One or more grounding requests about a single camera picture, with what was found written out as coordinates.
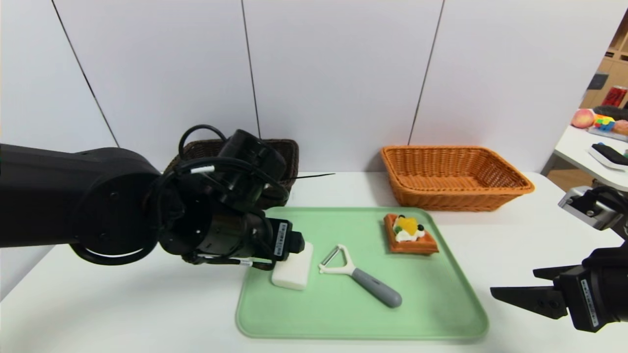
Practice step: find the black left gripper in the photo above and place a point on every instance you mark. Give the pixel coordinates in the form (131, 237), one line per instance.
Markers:
(281, 239)

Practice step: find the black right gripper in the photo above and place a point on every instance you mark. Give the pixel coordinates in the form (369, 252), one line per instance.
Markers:
(585, 299)

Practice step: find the white soap bar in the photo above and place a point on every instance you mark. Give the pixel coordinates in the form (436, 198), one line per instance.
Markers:
(292, 274)

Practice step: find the toy waffle cake with fruit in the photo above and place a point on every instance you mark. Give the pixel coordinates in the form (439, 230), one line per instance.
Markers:
(409, 240)

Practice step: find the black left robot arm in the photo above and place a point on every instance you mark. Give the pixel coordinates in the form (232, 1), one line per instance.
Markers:
(73, 196)

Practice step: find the dark brown wicker basket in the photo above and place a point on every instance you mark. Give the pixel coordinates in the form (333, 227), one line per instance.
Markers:
(289, 157)

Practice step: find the orange wicker basket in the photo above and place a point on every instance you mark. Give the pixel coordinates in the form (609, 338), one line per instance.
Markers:
(456, 186)

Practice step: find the black zip tie tail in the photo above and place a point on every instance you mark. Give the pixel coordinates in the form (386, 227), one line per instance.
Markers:
(314, 175)

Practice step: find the light green plastic tray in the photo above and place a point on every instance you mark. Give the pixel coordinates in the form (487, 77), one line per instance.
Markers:
(343, 318)

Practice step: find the white side table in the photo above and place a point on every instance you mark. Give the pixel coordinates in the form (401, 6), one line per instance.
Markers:
(574, 147)

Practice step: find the grey flat tray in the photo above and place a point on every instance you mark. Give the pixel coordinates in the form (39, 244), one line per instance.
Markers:
(601, 134)

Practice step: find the toy peach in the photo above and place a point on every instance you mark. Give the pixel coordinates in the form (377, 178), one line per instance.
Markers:
(583, 118)

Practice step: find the colourful toy cube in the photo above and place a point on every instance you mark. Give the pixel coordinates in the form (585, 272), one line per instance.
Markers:
(604, 123)

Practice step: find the orange round toy fruit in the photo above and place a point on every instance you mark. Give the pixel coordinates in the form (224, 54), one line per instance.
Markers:
(621, 128)

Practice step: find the dark woven bowl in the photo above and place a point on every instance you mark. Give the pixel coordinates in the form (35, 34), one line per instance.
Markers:
(613, 112)

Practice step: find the red drink can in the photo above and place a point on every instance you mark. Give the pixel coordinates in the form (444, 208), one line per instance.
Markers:
(614, 96)

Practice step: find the dark grey small box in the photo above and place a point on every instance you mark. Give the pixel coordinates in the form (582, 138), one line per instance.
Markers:
(597, 81)

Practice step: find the wooden shelf unit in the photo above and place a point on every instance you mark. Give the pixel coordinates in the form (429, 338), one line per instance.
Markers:
(618, 63)

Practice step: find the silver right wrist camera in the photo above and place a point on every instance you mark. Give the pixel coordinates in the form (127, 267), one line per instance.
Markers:
(584, 213)

